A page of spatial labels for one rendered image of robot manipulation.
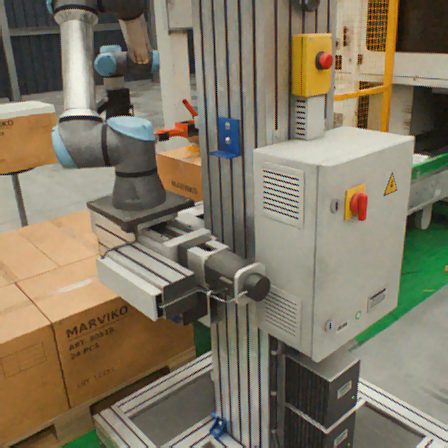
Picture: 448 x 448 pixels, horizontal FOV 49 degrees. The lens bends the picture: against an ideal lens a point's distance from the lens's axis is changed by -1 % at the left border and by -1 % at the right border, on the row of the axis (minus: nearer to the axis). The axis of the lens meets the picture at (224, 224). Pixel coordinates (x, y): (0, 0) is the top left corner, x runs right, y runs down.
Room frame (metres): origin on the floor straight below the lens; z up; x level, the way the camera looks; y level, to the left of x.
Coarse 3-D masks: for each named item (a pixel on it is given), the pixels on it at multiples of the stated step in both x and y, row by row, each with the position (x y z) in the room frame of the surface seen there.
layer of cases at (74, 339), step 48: (0, 240) 2.23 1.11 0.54; (48, 240) 2.20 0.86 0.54; (96, 240) 2.18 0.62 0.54; (0, 288) 1.73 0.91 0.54; (48, 288) 1.72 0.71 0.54; (96, 288) 1.70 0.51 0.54; (0, 336) 1.39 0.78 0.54; (48, 336) 1.46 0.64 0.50; (96, 336) 1.57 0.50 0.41; (144, 336) 1.69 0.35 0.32; (192, 336) 1.84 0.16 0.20; (0, 384) 1.33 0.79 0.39; (48, 384) 1.43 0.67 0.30; (96, 384) 1.54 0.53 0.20; (0, 432) 1.31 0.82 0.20
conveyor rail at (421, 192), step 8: (424, 176) 2.81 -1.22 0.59; (432, 176) 2.81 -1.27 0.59; (440, 176) 2.89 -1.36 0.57; (416, 184) 2.70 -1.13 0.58; (424, 184) 2.77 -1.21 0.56; (432, 184) 2.83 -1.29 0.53; (440, 184) 2.90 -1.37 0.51; (416, 192) 2.71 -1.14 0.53; (424, 192) 2.77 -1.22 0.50; (432, 192) 2.84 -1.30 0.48; (440, 192) 2.91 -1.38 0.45; (408, 200) 2.66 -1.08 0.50; (416, 200) 2.72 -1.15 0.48; (424, 200) 2.78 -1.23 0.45; (432, 200) 2.84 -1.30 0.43; (408, 208) 2.67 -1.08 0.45; (416, 208) 2.72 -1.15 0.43
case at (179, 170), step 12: (156, 156) 2.23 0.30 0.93; (168, 156) 2.15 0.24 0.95; (180, 156) 2.14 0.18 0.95; (192, 156) 2.13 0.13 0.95; (168, 168) 2.16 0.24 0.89; (180, 168) 2.08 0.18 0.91; (192, 168) 2.01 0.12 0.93; (168, 180) 2.16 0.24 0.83; (180, 180) 2.09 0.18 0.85; (192, 180) 2.02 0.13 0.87; (180, 192) 2.09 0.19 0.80; (192, 192) 2.02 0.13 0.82
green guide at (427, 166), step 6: (438, 156) 3.08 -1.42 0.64; (444, 156) 3.11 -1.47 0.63; (420, 162) 2.96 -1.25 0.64; (426, 162) 2.96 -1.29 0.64; (432, 162) 3.03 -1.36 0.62; (438, 162) 3.08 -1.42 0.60; (444, 162) 3.13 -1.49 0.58; (414, 168) 2.88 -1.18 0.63; (420, 168) 2.93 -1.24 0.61; (426, 168) 2.98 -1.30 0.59; (432, 168) 3.03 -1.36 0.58; (438, 168) 3.07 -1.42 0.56; (414, 174) 2.89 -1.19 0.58; (420, 174) 2.93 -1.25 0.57
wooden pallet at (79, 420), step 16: (192, 352) 1.84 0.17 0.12; (160, 368) 1.73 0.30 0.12; (176, 368) 1.78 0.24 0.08; (128, 384) 1.63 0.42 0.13; (144, 384) 1.75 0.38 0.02; (96, 400) 1.53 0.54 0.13; (112, 400) 1.65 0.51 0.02; (64, 416) 1.45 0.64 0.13; (80, 416) 1.49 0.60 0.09; (32, 432) 1.37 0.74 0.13; (48, 432) 1.48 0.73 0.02; (64, 432) 1.44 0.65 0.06; (80, 432) 1.48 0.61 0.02
